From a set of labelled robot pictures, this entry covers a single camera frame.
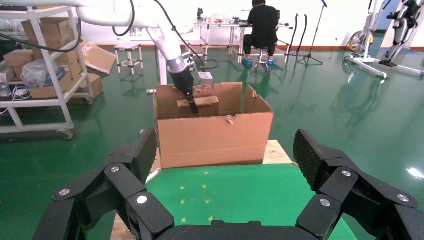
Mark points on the chrome stool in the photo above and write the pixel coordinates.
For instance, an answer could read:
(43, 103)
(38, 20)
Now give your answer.
(261, 58)

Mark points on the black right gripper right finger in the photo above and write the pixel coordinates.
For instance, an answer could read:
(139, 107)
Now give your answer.
(348, 188)

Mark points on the flattened cardboard sheet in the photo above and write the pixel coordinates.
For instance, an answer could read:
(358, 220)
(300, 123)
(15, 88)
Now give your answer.
(99, 58)

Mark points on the small brown cardboard box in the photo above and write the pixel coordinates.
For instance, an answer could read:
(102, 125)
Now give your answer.
(208, 107)

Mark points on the black desktop device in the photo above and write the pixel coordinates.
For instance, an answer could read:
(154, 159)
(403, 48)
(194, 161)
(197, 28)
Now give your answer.
(200, 13)

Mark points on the clear plastic bag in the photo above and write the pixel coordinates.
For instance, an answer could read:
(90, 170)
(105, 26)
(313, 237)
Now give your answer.
(36, 71)

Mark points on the small cardboard storage box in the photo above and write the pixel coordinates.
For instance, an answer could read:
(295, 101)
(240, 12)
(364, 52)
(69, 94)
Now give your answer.
(18, 59)

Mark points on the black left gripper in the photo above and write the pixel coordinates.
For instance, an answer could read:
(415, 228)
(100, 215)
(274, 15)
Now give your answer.
(181, 82)

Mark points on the large cardboard storage box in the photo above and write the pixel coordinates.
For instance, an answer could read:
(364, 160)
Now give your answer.
(49, 31)

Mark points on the green table cloth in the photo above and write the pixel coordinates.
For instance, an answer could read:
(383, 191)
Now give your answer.
(238, 192)

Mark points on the white frame desk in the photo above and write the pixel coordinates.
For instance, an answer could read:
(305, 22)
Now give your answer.
(215, 24)

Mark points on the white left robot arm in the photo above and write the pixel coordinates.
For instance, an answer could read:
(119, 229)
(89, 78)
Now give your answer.
(165, 39)

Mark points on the small white box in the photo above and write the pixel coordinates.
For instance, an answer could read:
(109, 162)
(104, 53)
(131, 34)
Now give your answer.
(6, 73)

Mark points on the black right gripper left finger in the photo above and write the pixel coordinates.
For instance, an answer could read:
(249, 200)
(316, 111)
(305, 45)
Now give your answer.
(122, 179)

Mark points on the large open cardboard carton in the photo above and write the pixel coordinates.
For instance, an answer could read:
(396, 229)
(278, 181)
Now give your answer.
(212, 142)

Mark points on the cardboard box with label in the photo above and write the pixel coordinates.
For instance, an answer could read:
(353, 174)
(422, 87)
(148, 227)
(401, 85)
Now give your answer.
(94, 87)

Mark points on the person in black clothes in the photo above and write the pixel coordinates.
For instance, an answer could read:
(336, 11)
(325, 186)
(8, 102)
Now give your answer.
(263, 26)

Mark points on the black curved stand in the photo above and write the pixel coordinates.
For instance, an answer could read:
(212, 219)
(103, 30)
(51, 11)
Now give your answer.
(293, 33)
(304, 33)

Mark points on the flat cardboard storage box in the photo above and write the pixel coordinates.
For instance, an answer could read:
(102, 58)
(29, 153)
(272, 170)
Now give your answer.
(46, 91)

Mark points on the white shelf cart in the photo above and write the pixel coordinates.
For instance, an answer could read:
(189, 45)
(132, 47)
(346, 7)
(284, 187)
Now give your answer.
(49, 66)

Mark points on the grey robot legs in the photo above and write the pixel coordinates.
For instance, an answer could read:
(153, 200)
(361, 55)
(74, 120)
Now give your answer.
(399, 30)

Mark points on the black tripod stand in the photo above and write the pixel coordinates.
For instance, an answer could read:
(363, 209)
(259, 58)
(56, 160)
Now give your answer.
(313, 43)

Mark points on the small white stool table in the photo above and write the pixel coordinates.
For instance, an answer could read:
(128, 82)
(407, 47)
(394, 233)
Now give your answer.
(127, 46)

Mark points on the white test rig frame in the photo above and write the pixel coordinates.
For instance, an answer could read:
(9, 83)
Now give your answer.
(366, 59)

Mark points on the clear water bottle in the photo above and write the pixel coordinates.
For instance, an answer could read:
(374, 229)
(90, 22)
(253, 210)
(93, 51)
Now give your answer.
(5, 90)

